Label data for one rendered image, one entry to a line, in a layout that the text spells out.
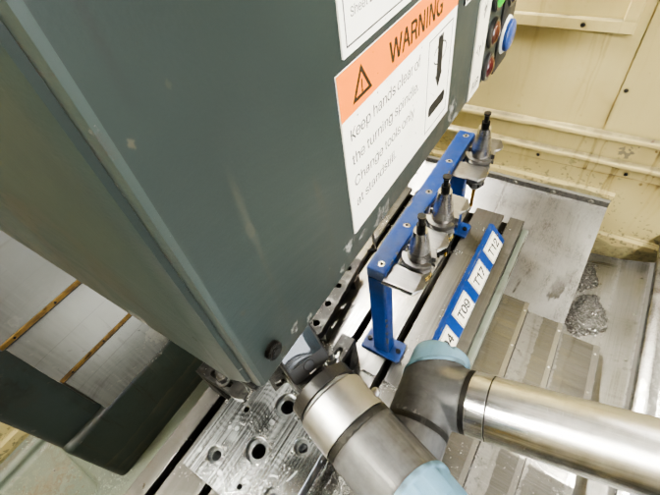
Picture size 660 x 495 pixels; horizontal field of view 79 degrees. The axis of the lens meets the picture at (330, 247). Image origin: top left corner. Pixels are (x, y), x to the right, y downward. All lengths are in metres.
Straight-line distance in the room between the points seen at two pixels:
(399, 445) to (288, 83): 0.31
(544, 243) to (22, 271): 1.34
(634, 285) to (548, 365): 0.46
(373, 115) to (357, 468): 0.29
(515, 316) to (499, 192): 0.43
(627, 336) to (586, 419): 0.98
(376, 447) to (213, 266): 0.26
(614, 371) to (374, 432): 1.07
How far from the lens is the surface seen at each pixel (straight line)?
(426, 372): 0.52
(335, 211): 0.23
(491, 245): 1.17
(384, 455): 0.39
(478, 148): 0.97
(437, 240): 0.80
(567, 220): 1.47
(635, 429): 0.49
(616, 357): 1.41
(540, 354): 1.28
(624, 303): 1.53
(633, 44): 1.26
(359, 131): 0.23
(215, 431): 0.93
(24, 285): 0.89
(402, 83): 0.27
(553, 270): 1.42
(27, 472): 1.66
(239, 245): 0.17
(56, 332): 0.97
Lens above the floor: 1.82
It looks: 49 degrees down
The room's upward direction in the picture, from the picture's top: 11 degrees counter-clockwise
